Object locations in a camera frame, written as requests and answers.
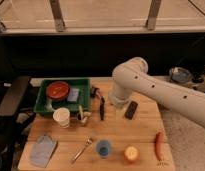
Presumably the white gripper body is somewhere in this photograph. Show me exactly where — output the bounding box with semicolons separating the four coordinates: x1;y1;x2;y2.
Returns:
108;83;132;108

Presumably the blue plastic cup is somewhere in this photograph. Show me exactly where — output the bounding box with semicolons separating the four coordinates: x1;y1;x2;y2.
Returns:
95;140;112;158

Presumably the orange carrot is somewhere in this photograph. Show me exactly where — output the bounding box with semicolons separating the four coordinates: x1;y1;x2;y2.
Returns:
155;132;164;161

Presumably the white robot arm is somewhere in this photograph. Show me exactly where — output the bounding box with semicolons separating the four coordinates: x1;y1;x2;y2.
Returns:
109;57;205;128

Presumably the metal bowl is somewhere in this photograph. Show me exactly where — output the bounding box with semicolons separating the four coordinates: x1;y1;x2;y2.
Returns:
169;67;192;83

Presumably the red bowl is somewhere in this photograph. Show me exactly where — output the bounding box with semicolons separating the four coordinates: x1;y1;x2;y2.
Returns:
46;81;70;100

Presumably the black office chair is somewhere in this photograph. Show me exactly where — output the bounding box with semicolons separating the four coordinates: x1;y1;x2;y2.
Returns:
0;76;36;171

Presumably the green plastic tray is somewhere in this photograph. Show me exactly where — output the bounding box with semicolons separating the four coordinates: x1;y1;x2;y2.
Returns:
33;78;90;116

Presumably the small dark mug with utensil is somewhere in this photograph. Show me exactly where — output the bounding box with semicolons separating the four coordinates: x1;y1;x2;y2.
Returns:
76;106;91;126

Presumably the blue folded cloth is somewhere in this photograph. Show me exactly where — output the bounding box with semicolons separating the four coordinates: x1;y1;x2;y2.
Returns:
29;135;57;168

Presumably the white paper cup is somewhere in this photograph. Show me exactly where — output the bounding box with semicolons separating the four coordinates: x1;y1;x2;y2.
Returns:
53;108;70;128

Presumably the black rectangular remote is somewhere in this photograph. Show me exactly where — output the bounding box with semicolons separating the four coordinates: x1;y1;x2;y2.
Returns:
124;101;138;119

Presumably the apple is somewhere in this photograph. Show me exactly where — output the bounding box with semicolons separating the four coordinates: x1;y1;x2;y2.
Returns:
124;146;139;163

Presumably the blue sponge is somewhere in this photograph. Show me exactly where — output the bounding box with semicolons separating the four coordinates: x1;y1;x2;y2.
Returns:
67;88;79;102

